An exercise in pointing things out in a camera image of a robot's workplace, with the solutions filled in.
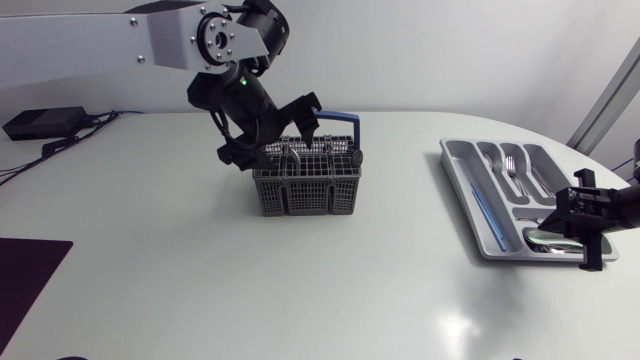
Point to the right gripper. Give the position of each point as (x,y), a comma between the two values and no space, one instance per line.
(590,227)

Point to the steel knife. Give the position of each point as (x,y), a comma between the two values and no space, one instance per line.
(542,182)

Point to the steel fork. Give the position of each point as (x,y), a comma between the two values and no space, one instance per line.
(515,175)

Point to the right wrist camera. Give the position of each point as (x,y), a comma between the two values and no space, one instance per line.
(591,201)

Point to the grey cutlery basket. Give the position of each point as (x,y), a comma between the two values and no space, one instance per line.
(310,190)

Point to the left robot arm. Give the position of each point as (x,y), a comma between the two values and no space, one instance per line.
(75,42)

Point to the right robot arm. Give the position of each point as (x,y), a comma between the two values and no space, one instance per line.
(631,202)

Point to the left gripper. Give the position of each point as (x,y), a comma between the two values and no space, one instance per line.
(272,127)

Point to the small steel spoon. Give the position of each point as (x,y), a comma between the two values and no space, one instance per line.
(526,219)

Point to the grey cutlery tray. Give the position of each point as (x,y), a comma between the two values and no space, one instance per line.
(470,210)

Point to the dark mat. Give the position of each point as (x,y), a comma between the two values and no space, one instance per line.
(27,280)

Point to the blue plastic stick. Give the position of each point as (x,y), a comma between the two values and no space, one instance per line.
(489,217)

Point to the black power brick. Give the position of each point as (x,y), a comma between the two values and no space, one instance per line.
(45,122)

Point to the large steel spoon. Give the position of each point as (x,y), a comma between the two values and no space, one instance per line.
(547,242)

